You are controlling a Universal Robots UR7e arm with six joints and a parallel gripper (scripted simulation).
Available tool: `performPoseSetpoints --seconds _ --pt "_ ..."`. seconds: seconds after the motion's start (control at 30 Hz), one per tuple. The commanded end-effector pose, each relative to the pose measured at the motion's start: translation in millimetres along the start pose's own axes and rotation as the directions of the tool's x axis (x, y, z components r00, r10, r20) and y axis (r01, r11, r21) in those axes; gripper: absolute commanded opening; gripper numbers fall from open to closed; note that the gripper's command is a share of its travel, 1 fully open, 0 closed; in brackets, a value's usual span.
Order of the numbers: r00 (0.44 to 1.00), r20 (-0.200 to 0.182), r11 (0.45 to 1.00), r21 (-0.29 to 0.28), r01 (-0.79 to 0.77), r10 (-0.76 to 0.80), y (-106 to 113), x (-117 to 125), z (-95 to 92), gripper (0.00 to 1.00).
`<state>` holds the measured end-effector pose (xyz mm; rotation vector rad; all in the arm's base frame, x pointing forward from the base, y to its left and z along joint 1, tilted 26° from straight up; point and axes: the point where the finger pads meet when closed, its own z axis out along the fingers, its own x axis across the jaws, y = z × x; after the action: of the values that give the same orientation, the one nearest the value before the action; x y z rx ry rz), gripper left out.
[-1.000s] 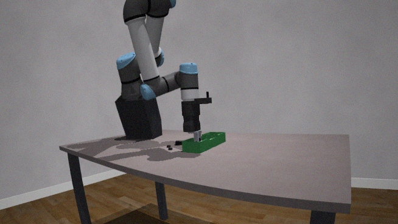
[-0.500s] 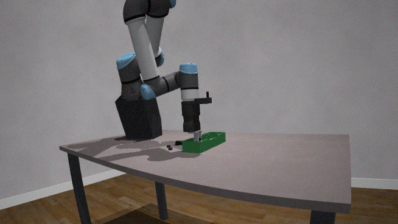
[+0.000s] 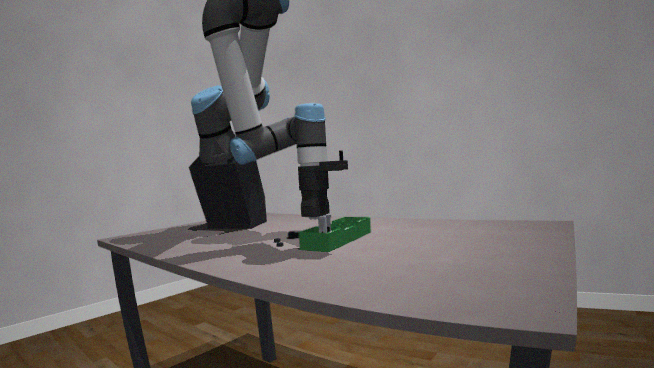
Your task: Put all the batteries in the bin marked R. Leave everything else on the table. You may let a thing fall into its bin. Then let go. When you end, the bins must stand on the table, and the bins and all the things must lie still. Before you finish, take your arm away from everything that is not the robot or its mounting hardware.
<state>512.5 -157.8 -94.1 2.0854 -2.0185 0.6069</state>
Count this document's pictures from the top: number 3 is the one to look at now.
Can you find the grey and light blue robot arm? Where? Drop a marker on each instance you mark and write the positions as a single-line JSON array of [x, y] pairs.
[[211, 114]]

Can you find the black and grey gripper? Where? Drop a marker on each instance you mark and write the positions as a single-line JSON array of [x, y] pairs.
[[313, 183]]

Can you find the green three-compartment bin rack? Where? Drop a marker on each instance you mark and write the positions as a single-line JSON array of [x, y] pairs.
[[343, 231]]

